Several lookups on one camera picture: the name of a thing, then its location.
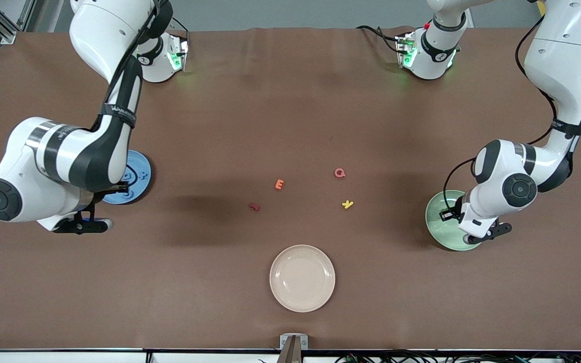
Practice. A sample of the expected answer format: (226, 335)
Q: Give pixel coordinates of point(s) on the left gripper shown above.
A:
(452, 210)

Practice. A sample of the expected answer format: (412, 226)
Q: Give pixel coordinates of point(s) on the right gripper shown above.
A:
(118, 189)

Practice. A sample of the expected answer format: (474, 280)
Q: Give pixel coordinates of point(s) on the blue foam letter G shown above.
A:
(130, 195)

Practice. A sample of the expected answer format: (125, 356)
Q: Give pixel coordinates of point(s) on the blue foam letter a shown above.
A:
(130, 176)

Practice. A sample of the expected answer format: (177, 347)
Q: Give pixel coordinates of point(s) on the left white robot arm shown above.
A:
(567, 60)

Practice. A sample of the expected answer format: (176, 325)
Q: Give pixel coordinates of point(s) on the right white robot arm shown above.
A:
(93, 40)

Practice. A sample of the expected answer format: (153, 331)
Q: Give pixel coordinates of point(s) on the green round plate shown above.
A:
(436, 229)

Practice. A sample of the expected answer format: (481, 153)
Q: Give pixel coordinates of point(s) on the blue round plate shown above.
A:
(141, 161)

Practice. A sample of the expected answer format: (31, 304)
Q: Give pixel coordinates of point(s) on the brown table mat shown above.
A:
(68, 282)

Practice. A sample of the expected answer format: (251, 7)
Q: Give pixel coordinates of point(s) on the yellow foam letter x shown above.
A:
(347, 204)

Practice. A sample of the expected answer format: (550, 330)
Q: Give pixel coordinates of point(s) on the red foam letter Q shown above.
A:
(339, 173)

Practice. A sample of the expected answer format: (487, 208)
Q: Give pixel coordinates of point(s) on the red foam letter I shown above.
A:
(254, 206)

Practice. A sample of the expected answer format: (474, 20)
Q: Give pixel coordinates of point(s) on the beige round plate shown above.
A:
(302, 278)

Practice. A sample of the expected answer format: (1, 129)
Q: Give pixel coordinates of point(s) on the orange foam letter E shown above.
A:
(279, 184)

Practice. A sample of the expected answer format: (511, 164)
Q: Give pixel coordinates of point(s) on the yellow floor tape strip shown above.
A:
(540, 4)

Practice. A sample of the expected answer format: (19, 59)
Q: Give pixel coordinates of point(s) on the white table edge rail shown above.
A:
(68, 358)

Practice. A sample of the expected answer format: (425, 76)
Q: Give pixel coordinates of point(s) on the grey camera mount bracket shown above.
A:
(294, 348)

